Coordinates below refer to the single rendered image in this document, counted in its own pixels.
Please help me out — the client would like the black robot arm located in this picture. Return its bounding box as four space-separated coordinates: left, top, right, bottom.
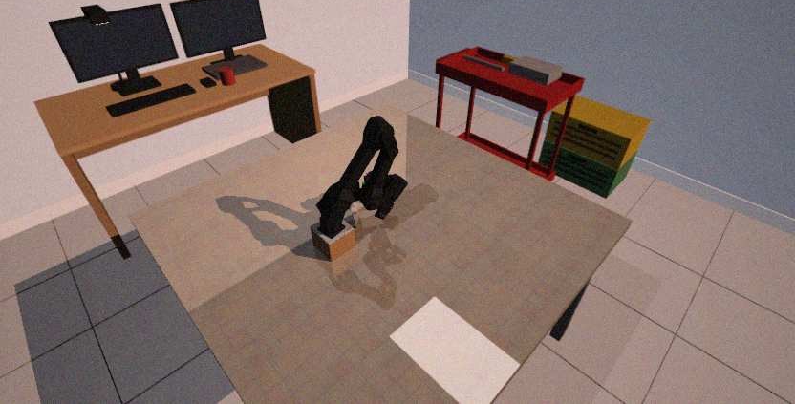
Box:
316 116 408 239

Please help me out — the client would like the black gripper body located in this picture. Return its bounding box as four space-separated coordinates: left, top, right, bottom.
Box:
352 174 395 202

